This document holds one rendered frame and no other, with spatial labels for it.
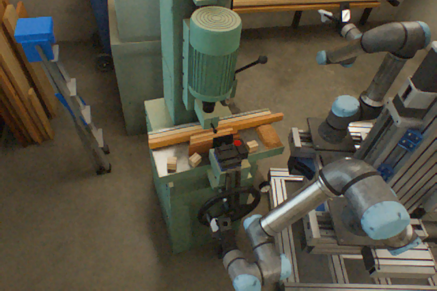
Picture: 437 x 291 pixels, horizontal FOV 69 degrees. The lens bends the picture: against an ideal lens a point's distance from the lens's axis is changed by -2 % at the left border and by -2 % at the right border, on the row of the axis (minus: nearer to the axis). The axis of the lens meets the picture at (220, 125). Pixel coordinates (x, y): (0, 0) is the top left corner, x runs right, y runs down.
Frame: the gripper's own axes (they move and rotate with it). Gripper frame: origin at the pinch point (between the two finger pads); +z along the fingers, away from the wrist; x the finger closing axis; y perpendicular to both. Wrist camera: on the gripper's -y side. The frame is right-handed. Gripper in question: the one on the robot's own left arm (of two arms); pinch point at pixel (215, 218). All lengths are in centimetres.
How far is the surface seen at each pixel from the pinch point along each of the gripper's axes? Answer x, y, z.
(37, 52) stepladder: -64, -62, 76
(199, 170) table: -0.1, -11.6, 20.4
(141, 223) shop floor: -28, 54, 85
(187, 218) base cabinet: -4.3, 26.5, 40.6
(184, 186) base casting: -6.6, -2.2, 25.2
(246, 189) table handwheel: 14.4, -9.1, 1.8
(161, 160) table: -15.4, -17.0, 26.1
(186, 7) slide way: 0, -79, 21
